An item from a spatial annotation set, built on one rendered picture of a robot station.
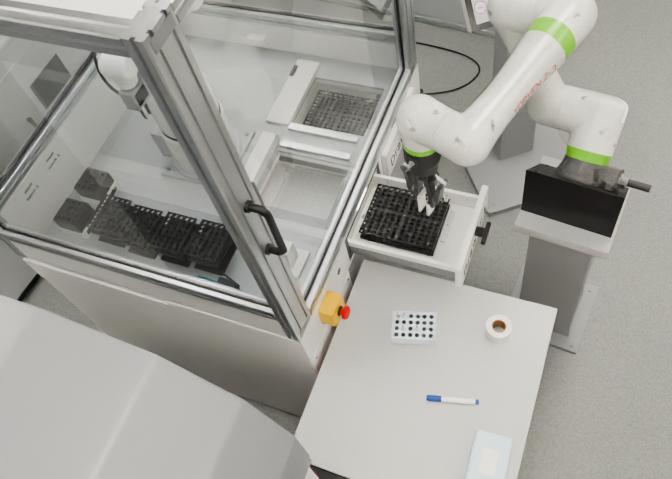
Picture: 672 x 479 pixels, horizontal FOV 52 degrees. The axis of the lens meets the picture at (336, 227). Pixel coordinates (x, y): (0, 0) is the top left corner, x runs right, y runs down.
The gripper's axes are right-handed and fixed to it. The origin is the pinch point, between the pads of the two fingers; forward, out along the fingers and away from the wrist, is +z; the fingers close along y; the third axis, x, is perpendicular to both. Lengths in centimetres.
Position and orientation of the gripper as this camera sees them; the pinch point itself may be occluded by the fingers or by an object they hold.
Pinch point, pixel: (425, 203)
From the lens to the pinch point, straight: 189.0
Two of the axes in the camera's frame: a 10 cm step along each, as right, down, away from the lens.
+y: 7.9, 4.3, -4.2
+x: 5.9, -7.2, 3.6
